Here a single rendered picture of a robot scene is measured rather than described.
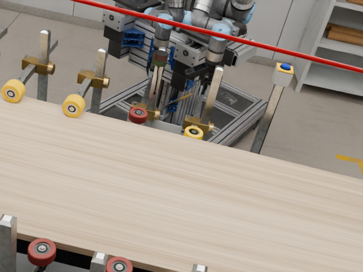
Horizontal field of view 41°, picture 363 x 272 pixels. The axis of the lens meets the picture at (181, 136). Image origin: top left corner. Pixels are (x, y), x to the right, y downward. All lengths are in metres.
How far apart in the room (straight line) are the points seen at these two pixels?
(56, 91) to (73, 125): 1.93
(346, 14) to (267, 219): 3.43
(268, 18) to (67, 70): 1.96
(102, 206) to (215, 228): 0.38
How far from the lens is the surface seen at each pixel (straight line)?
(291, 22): 4.92
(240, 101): 3.84
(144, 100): 2.29
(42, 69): 2.25
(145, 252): 1.54
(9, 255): 1.30
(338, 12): 4.95
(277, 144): 3.88
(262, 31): 4.91
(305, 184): 2.02
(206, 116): 2.19
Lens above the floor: 2.05
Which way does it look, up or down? 34 degrees down
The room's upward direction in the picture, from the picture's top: 14 degrees clockwise
